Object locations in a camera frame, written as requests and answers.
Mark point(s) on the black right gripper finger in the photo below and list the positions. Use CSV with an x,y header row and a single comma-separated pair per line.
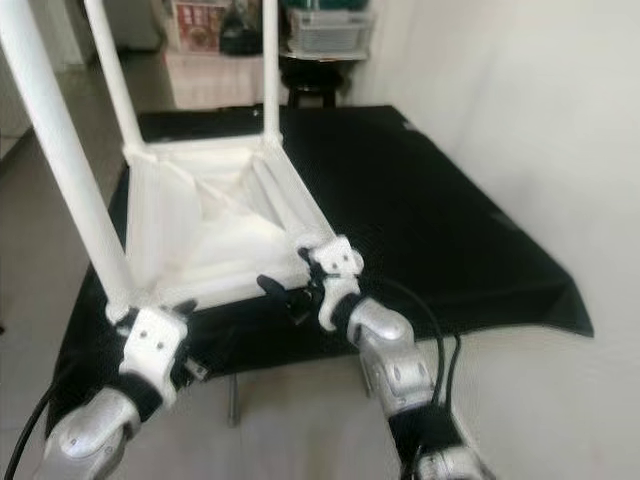
x,y
277,288
308,258

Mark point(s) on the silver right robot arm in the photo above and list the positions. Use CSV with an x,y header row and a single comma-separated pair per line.
x,y
390,340

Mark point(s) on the grey metal table foot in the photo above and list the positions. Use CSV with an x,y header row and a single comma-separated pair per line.
x,y
363,378
235,402

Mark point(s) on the black tablecloth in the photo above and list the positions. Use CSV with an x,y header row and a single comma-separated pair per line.
x,y
410,200

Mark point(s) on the beige hanging towel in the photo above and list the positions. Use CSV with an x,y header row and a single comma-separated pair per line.
x,y
210,80

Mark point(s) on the black bag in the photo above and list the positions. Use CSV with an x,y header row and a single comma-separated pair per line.
x,y
240,35

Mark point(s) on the red printed box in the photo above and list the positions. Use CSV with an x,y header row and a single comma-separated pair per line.
x,y
198,25

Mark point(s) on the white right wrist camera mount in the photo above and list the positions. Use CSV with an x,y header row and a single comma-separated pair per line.
x,y
338,258

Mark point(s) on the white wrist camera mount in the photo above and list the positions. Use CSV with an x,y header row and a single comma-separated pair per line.
x,y
338,258
155,340

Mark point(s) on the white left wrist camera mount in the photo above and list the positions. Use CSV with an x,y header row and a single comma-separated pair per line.
x,y
155,340

